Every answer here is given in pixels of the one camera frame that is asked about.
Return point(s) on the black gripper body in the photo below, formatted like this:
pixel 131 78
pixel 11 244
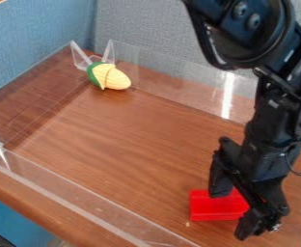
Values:
pixel 259 164

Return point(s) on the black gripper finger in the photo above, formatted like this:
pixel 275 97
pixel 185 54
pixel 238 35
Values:
pixel 220 185
pixel 254 223

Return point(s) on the red plastic block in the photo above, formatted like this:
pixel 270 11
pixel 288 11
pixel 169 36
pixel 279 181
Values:
pixel 210 209

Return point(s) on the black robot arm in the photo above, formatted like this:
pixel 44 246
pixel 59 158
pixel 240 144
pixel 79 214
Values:
pixel 254 34

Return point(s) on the clear acrylic back barrier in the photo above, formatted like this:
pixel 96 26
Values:
pixel 207 89

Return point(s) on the clear acrylic barrier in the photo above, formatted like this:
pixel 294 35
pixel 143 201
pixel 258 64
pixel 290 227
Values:
pixel 207 89
pixel 37 188

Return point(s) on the clear acrylic front barrier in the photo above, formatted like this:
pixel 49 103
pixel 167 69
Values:
pixel 37 188

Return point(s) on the yellow green toy corn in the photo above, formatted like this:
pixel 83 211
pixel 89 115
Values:
pixel 108 77

